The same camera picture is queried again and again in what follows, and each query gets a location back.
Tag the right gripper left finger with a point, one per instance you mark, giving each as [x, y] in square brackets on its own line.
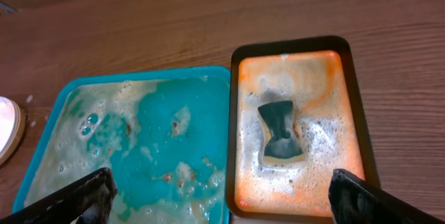
[87, 200]

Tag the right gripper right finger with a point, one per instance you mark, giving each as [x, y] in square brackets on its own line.
[354, 201]

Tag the dark green sponge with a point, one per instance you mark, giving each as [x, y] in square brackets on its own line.
[278, 118]

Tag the yellow plate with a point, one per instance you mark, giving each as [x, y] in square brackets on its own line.
[12, 130]

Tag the white plate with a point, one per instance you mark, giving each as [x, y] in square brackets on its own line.
[8, 105]

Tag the black tray with soapy water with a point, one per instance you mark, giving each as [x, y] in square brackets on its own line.
[318, 75]

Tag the teal plastic tray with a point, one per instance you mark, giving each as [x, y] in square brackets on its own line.
[162, 133]

